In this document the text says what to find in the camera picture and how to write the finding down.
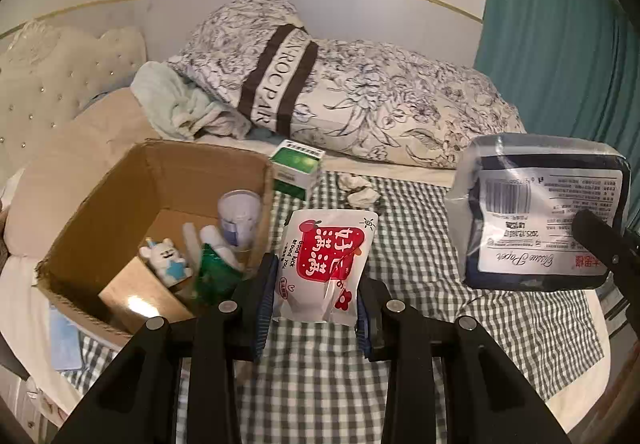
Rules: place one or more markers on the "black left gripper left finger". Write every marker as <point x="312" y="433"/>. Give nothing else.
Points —
<point x="135" y="400"/>

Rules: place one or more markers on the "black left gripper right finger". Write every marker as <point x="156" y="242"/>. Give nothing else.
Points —
<point x="450" y="375"/>

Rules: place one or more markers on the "navy tissue paper pack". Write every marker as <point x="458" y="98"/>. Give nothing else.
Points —
<point x="526" y="212"/>

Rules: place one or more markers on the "green snack packet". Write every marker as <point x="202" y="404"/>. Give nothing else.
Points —
<point x="216" y="280"/>

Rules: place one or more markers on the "white bunny figurine toy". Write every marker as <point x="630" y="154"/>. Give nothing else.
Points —
<point x="166" y="261"/>

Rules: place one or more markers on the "clear water bottle blue label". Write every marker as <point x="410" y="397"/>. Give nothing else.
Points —
<point x="238" y="212"/>

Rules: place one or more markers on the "red white snack pouch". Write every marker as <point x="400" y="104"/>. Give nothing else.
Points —
<point x="322" y="257"/>

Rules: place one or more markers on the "green white medicine box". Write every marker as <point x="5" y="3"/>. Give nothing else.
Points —
<point x="296" y="168"/>

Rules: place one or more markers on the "blue smartphone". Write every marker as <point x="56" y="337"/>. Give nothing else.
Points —
<point x="65" y="351"/>

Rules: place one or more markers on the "brown cardboard box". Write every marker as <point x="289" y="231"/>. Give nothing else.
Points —
<point x="149" y="194"/>

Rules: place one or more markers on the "green checkered bed sheet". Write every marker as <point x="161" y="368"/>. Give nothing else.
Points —
<point x="312" y="383"/>

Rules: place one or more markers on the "teal curtain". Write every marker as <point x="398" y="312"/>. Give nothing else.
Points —
<point x="571" y="67"/>

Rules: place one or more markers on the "crumpled white tissue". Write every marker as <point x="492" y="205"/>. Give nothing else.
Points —
<point x="360" y="193"/>

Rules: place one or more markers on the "beige pillow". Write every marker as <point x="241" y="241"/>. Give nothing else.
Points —
<point x="65" y="171"/>

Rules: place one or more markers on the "light green fleece blanket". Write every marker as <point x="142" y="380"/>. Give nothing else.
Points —
<point x="180" y="110"/>

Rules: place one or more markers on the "cream tufted headboard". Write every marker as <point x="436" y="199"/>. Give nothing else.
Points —
<point x="49" y="74"/>

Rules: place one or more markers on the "floral patterned duvet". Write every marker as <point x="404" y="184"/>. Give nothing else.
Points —
<point x="368" y="100"/>

